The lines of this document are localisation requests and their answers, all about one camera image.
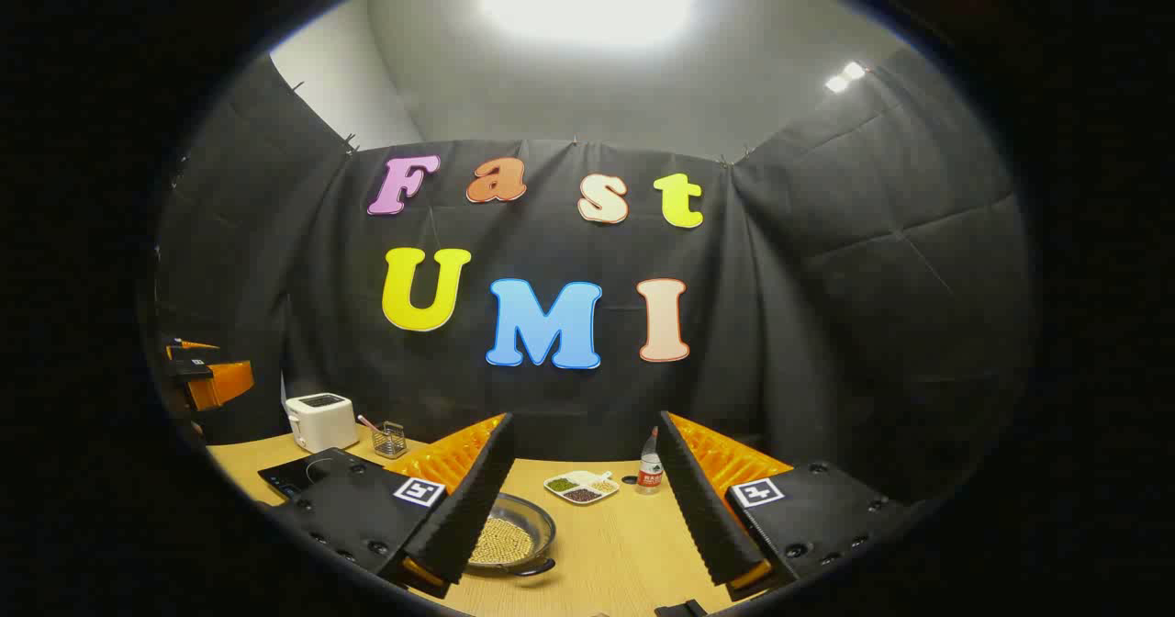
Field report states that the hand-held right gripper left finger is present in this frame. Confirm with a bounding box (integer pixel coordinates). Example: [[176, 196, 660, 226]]
[[266, 412, 517, 600]]

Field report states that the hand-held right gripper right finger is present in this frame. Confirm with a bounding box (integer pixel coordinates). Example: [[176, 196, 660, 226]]
[[655, 410, 910, 602]]

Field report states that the stainless steel pot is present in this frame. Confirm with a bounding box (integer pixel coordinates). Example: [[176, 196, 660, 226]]
[[464, 493, 558, 578]]

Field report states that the black induction cooktop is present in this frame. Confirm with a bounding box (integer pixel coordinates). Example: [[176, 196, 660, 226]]
[[258, 449, 386, 500]]

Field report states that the pile of soybeans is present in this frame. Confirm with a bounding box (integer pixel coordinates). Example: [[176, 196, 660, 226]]
[[468, 516, 535, 567]]

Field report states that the clear plastic water bottle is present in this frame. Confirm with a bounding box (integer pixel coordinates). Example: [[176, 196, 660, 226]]
[[636, 427, 664, 496]]

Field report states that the white toaster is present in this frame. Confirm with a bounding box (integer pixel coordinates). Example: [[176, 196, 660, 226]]
[[285, 393, 361, 454]]

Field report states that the white divided dish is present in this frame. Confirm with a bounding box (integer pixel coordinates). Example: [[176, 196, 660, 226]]
[[543, 470, 621, 506]]

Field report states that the black backdrop cloth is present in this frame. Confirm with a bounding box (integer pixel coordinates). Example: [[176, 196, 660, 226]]
[[151, 48, 1043, 508]]

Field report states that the small ceiling light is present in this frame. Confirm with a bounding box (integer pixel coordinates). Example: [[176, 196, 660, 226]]
[[824, 61, 867, 95]]

